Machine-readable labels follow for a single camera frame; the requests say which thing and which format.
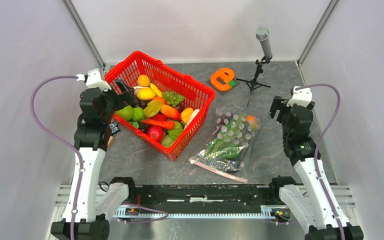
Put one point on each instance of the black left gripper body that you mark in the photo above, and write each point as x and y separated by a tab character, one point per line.
114	102

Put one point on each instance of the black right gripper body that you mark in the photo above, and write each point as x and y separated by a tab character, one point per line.
281	118

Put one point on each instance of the yellow green toy mango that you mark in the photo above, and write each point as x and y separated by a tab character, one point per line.
252	121

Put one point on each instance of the clear dotted zip bag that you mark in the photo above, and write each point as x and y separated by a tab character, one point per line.
226	170

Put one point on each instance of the green toy leafy vegetable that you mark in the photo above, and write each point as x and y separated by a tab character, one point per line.
227	152

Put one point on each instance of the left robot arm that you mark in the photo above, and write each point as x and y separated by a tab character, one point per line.
84	218

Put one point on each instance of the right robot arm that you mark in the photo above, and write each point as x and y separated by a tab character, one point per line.
318	212

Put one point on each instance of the white toy garlic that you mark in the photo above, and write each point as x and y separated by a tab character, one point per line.
137	88

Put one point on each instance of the yellow toy lemon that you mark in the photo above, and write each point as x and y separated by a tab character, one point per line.
146	94

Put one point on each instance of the green toy apple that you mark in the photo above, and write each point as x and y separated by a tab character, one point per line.
126	113

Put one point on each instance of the light green toy cabbage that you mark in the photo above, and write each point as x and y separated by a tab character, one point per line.
138	114

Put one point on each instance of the orange yellow round fruit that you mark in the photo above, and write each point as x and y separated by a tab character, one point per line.
143	80

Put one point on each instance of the small cartoon owl paddle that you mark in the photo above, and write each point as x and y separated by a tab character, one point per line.
114	127

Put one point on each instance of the yellow toy starfruit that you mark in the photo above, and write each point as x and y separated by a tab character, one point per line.
152	108

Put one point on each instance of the black microphone tripod stand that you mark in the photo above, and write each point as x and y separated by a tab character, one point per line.
253	84

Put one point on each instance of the red toy pomegranate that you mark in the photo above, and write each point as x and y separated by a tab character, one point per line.
159	117

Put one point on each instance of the green toy grape bunch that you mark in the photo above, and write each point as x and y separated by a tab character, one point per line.
172	98

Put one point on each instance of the red toy apple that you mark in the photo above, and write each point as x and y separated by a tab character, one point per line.
157	133

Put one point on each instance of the orange letter e block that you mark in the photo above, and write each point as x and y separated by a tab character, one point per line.
223	80

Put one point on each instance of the red plastic shopping basket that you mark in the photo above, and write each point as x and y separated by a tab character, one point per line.
197	95

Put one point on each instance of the grey microphone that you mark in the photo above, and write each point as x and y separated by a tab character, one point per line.
262	35

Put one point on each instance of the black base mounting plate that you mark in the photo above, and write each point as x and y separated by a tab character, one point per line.
204	198

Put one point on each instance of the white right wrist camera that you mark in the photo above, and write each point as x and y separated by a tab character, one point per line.
300	96

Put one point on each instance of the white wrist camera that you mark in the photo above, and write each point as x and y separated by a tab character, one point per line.
94	79
300	96

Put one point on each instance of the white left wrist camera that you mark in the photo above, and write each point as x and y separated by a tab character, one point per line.
94	79

